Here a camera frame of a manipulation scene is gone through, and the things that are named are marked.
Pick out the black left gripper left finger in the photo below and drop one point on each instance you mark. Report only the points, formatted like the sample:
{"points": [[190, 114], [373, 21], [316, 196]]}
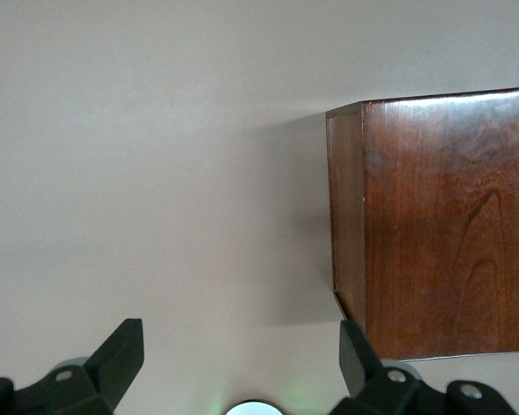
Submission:
{"points": [[112, 359]]}

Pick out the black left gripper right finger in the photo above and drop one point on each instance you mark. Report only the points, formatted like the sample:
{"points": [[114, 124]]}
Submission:
{"points": [[359, 363]]}

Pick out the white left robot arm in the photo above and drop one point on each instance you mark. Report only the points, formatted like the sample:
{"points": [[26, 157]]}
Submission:
{"points": [[254, 409]]}

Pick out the dark wooden drawer cabinet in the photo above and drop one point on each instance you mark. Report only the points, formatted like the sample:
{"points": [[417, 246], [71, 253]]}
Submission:
{"points": [[437, 216]]}

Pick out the brown table cover sheet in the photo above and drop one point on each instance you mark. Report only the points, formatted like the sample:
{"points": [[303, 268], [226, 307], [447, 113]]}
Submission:
{"points": [[155, 173]]}

